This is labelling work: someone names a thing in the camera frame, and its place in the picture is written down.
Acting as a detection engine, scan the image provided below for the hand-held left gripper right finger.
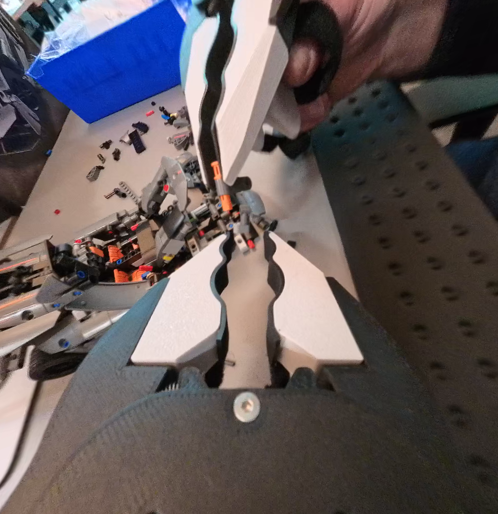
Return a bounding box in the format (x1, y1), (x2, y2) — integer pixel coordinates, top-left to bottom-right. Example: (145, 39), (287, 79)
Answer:
(266, 232), (365, 387)

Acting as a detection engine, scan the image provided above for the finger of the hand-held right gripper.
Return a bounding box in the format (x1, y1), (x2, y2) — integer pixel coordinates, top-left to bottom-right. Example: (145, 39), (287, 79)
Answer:
(184, 7), (234, 190)
(214, 0), (302, 187)

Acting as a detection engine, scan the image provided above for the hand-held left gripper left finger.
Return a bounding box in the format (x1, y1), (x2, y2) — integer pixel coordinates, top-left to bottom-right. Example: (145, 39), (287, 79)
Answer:
(130, 234), (230, 387)

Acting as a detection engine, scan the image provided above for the grey lego car model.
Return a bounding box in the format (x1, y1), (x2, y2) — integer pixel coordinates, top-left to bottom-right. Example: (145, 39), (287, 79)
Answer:
(0, 153), (278, 382)

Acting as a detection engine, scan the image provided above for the small orange lego piece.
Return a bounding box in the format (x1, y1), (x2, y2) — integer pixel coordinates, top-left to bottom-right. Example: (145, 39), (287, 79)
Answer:
(211, 161), (234, 214)

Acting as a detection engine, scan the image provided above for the person's right forearm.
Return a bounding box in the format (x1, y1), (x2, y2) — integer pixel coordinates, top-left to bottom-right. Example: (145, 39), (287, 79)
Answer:
(426, 0), (498, 83)

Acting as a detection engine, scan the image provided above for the pile of loose lego parts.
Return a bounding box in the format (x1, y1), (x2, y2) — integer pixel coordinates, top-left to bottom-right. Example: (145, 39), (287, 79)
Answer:
(146, 100), (193, 151)

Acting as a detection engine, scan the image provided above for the person's right hand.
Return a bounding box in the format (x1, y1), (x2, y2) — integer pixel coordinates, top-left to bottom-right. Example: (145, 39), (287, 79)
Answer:
(283, 0), (450, 134)

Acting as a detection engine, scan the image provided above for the bright blue object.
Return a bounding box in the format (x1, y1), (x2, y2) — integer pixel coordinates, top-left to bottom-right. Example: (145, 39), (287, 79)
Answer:
(26, 0), (187, 124)

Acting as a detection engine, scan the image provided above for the clear plastic bag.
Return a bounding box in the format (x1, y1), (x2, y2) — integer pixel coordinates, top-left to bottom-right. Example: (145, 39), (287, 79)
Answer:
(36, 0), (185, 69)

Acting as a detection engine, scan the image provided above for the dark perforated panel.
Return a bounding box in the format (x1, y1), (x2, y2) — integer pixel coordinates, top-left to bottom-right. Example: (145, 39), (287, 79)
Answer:
(312, 80), (498, 514)

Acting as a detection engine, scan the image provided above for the black cardboard box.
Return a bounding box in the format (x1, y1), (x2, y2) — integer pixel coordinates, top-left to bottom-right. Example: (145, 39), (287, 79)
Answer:
(0, 4), (70, 225)

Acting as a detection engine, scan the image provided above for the white rounded mat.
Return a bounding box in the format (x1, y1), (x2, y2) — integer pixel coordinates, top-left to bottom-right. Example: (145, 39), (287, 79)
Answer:
(0, 349), (45, 495)

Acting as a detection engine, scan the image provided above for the person's dark blue clothing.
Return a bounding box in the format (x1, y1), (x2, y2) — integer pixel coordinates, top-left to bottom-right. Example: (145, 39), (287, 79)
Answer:
(444, 134), (498, 225)

